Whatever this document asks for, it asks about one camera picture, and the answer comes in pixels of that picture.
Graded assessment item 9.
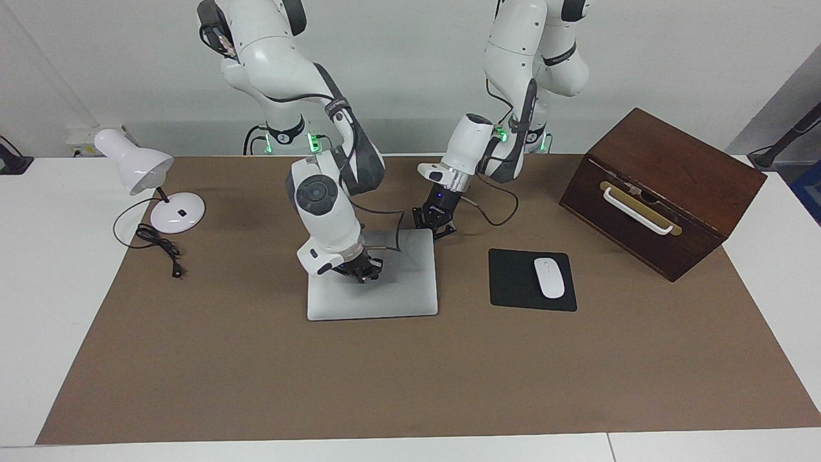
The grey laptop computer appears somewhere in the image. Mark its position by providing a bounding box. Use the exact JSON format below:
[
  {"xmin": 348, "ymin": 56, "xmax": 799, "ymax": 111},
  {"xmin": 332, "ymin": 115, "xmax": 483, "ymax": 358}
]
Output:
[{"xmin": 307, "ymin": 229, "xmax": 439, "ymax": 321}]

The black mouse pad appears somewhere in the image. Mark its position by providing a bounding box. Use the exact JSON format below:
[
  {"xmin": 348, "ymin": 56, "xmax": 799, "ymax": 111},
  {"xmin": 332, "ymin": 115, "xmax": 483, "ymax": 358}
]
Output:
[{"xmin": 489, "ymin": 248, "xmax": 578, "ymax": 312}]

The white computer mouse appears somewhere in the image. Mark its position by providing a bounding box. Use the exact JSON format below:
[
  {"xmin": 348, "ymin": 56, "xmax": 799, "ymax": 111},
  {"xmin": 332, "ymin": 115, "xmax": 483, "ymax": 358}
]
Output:
[{"xmin": 534, "ymin": 257, "xmax": 566, "ymax": 300}]

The brown table mat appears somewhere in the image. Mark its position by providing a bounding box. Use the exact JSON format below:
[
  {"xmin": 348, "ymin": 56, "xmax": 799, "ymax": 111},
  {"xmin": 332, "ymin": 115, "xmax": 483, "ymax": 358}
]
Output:
[{"xmin": 35, "ymin": 154, "xmax": 821, "ymax": 445}]

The white desk lamp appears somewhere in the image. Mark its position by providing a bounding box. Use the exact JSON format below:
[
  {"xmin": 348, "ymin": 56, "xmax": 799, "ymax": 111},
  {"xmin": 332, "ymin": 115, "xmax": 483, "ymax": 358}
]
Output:
[{"xmin": 94, "ymin": 128, "xmax": 207, "ymax": 234}]

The dark brown wooden box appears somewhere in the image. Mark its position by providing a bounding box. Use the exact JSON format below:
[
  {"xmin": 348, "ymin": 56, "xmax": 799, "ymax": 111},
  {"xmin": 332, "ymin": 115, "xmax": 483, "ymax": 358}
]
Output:
[{"xmin": 559, "ymin": 107, "xmax": 768, "ymax": 283}]

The black tripod stand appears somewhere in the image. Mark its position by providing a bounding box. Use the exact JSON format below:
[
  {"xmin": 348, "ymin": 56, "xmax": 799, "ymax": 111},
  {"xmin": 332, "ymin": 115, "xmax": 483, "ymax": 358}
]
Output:
[{"xmin": 747, "ymin": 101, "xmax": 821, "ymax": 171}]

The black stand foot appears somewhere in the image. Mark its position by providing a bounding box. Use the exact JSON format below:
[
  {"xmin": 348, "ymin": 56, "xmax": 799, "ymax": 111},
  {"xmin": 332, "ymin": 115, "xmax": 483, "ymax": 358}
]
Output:
[{"xmin": 0, "ymin": 135, "xmax": 34, "ymax": 175}]

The blue object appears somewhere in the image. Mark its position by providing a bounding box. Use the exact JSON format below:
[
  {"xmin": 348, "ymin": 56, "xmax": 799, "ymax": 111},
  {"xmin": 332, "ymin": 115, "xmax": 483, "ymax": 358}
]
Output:
[{"xmin": 790, "ymin": 159, "xmax": 821, "ymax": 227}]

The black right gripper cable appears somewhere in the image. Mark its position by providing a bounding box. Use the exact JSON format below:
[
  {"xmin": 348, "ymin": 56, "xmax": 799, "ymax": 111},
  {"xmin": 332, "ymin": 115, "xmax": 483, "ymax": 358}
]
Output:
[{"xmin": 350, "ymin": 204, "xmax": 406, "ymax": 252}]

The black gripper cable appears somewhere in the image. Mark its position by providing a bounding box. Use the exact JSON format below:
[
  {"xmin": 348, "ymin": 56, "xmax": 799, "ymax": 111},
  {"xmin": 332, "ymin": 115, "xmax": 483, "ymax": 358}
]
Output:
[
  {"xmin": 462, "ymin": 172, "xmax": 519, "ymax": 227},
  {"xmin": 350, "ymin": 204, "xmax": 406, "ymax": 252}
]

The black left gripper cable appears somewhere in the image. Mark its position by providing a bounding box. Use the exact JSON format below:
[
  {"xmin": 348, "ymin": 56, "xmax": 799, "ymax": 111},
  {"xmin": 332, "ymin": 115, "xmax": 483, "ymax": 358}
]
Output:
[{"xmin": 462, "ymin": 172, "xmax": 519, "ymax": 227}]

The black right arm base cable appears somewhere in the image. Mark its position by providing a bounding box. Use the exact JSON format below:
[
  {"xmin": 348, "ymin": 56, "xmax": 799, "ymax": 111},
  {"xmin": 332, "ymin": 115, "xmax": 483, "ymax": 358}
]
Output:
[{"xmin": 242, "ymin": 124, "xmax": 270, "ymax": 156}]

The black lamp power cable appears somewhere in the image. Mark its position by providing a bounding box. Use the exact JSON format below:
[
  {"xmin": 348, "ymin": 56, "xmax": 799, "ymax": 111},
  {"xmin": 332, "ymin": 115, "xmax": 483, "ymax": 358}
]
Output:
[{"xmin": 113, "ymin": 196, "xmax": 185, "ymax": 279}]

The brass handle plate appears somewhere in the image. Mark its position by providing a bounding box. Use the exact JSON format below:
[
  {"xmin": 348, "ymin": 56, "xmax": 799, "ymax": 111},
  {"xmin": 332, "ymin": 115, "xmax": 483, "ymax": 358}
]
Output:
[{"xmin": 600, "ymin": 181, "xmax": 682, "ymax": 237}]

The white box handle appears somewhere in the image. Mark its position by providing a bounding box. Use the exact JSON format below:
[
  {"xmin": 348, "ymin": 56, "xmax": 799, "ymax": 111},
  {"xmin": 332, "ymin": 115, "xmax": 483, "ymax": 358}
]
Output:
[{"xmin": 603, "ymin": 187, "xmax": 674, "ymax": 235}]

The white wall socket box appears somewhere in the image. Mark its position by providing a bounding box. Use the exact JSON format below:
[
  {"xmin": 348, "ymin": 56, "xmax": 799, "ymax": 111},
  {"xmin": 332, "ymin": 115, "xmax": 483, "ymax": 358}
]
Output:
[{"xmin": 66, "ymin": 124, "xmax": 139, "ymax": 158}]

